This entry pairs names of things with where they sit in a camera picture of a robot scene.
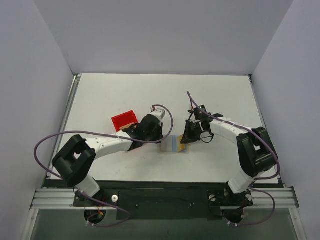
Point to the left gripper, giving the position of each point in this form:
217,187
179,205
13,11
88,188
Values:
155,132

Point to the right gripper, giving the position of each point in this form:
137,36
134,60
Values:
189,132

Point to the gold VIP card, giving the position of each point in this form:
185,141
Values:
181,147

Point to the beige leather card holder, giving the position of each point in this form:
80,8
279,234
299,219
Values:
169,146

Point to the red plastic bin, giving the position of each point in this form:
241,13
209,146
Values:
124,119

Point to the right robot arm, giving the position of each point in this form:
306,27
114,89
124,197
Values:
255,150

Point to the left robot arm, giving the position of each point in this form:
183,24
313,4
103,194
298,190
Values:
75,158

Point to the gold card in bin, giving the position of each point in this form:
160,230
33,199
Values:
127,126

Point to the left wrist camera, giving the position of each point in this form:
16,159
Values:
158,113

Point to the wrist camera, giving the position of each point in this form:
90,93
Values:
192,112
158,113

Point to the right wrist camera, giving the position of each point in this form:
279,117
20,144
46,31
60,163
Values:
192,112

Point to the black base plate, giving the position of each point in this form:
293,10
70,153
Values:
146,200

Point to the aluminium frame rail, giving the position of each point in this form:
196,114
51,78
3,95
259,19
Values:
52,199

